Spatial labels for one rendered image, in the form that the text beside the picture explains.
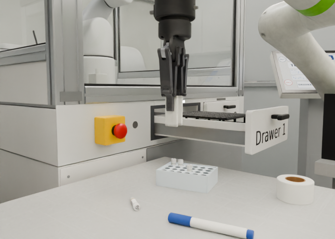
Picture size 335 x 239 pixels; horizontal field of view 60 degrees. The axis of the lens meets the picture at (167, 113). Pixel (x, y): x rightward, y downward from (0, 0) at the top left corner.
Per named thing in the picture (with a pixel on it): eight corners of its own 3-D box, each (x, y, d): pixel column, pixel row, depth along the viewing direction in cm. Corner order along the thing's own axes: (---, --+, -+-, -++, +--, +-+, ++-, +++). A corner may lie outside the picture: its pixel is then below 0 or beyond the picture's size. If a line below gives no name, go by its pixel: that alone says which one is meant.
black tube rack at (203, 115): (251, 133, 96) (251, 114, 96) (226, 140, 83) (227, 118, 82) (195, 127, 110) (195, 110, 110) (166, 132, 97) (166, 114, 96)
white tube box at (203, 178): (217, 182, 70) (218, 166, 69) (207, 193, 62) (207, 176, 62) (170, 175, 75) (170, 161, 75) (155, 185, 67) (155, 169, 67)
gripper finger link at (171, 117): (178, 96, 66) (177, 96, 65) (178, 126, 66) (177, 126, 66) (166, 95, 67) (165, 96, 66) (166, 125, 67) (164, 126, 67)
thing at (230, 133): (280, 134, 94) (280, 116, 94) (247, 147, 75) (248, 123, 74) (181, 125, 120) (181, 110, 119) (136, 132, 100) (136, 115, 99)
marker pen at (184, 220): (254, 237, 44) (254, 227, 44) (252, 242, 42) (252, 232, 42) (171, 219, 50) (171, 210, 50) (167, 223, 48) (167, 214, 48)
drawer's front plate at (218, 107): (239, 122, 139) (239, 100, 138) (207, 129, 117) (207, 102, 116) (235, 122, 140) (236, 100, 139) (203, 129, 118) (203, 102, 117)
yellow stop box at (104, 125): (127, 142, 79) (127, 116, 78) (106, 146, 73) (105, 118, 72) (115, 139, 82) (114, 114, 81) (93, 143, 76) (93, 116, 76)
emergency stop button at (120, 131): (128, 137, 76) (128, 122, 75) (117, 140, 73) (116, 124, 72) (121, 136, 78) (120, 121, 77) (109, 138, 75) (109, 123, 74)
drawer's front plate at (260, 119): (287, 139, 95) (288, 106, 94) (251, 155, 72) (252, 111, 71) (281, 138, 96) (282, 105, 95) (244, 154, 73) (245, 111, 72)
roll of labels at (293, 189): (298, 191, 64) (299, 173, 63) (321, 203, 57) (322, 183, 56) (269, 193, 62) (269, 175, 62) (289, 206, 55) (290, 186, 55)
